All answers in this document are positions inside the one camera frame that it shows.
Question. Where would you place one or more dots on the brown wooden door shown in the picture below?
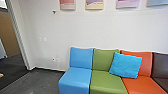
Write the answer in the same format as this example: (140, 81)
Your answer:
(8, 33)

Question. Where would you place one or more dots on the blue sofa seat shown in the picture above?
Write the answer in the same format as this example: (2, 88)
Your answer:
(78, 75)

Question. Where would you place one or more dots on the green sofa seat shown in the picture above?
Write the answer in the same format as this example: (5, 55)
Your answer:
(103, 80)

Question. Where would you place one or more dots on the blue cushion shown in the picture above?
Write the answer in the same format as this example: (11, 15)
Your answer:
(126, 65)

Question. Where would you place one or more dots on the orange sofa seat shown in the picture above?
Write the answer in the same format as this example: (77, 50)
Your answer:
(145, 83)

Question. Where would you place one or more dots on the brown sofa seat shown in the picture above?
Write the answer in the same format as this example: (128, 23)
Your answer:
(160, 68)

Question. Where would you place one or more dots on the white wall outlet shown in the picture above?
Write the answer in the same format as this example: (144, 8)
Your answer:
(55, 59)

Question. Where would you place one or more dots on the white light switch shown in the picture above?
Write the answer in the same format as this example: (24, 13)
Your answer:
(42, 39)

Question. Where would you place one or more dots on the yellow wall poster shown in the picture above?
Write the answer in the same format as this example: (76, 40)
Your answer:
(94, 3)

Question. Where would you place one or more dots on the small dark wall fixture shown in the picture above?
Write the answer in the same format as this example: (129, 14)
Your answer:
(54, 12)

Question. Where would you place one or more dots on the pink wall poster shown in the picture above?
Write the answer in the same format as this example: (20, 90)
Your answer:
(67, 4)

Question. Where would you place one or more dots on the purple wall poster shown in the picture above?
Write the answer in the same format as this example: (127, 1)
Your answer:
(127, 3)

